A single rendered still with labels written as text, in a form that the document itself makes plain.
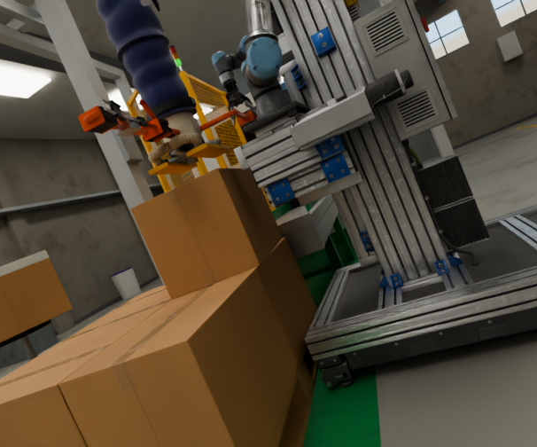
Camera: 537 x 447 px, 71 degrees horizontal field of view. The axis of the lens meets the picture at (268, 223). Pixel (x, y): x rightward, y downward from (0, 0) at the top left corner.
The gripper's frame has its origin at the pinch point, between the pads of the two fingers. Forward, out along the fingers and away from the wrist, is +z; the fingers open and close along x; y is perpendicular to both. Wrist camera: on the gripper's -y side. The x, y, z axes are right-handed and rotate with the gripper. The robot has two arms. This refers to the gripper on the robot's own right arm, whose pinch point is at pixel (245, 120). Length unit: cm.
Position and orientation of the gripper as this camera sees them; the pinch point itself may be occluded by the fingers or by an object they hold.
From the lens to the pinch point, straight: 203.4
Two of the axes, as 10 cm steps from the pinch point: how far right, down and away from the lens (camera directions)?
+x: 9.0, -3.7, -2.2
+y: -1.8, 1.4, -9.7
